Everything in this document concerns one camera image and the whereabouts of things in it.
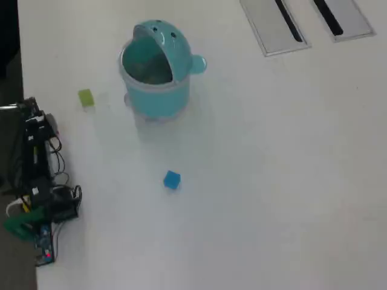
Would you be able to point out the teal whale-shaped bin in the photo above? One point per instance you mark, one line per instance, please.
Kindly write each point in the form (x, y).
(157, 99)

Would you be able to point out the blue circuit board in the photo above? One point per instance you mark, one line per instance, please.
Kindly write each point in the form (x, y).
(45, 247)

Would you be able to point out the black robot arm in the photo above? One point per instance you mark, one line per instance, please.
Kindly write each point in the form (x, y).
(37, 163)

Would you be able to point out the chrome chair bar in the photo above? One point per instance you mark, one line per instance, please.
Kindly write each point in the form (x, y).
(12, 106)

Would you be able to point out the green table clamp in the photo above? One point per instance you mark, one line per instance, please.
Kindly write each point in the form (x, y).
(18, 226)

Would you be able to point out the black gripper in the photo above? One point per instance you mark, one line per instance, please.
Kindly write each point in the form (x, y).
(34, 128)

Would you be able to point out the green lego block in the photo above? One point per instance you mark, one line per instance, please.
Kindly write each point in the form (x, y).
(86, 97)

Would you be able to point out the blue lego block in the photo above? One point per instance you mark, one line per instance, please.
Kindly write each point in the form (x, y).
(172, 179)

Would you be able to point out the yellow connector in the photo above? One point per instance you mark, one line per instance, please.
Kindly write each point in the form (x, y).
(25, 207)

